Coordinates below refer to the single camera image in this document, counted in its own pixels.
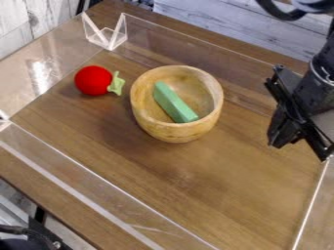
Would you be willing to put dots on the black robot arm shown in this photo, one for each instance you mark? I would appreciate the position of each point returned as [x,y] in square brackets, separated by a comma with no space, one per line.
[313,14]

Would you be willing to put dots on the green rectangular block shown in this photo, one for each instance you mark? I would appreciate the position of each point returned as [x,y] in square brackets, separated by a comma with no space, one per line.
[173,104]

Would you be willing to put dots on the black table clamp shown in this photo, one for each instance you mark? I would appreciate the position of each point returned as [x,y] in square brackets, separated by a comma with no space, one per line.
[22,233]

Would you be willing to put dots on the red toy tomato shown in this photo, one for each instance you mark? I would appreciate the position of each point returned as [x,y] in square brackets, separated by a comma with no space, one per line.
[97,81]

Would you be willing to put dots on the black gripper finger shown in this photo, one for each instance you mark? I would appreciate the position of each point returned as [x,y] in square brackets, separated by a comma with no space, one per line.
[318,141]
[285,128]

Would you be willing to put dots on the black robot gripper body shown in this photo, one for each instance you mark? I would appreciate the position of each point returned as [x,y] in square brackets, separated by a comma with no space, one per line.
[304,96]

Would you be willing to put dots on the clear acrylic tray wall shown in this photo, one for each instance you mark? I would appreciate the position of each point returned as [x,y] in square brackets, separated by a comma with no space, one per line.
[129,192]

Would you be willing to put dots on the brown wooden bowl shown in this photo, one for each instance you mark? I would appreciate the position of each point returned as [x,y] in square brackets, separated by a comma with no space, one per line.
[199,90]

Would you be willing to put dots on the clear acrylic corner bracket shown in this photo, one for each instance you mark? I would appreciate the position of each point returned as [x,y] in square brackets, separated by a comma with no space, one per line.
[109,38]

